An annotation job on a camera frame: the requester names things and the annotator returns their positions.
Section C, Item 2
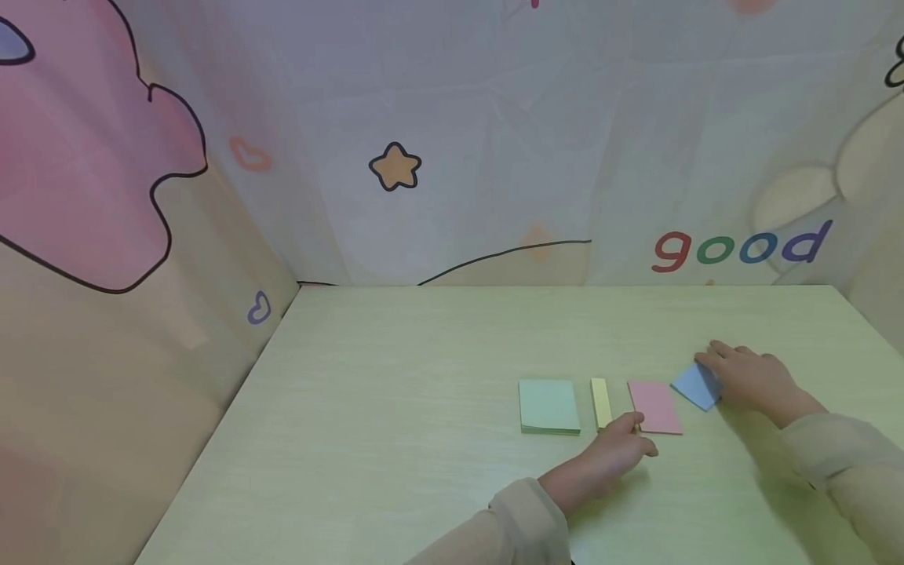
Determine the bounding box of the person's left hand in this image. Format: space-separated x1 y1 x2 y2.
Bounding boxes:
557 411 659 501

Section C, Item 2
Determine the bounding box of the yellow sticky note pad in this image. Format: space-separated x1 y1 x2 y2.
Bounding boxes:
590 377 614 431

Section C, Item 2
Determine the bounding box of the green sticky note pad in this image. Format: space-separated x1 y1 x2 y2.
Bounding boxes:
518 380 582 436

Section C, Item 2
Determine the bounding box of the person's right hand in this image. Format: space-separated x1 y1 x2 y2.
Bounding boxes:
694 340 813 414

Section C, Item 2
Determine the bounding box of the pink sticky note pad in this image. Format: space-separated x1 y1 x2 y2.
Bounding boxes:
627 381 685 436

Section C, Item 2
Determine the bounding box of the person's left forearm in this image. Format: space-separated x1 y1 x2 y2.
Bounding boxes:
406 459 601 565

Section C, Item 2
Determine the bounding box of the blue sticky note pad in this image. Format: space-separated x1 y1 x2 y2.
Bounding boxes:
669 362 723 413

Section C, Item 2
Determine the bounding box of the person's right forearm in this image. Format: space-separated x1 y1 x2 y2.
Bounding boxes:
770 388 904 565

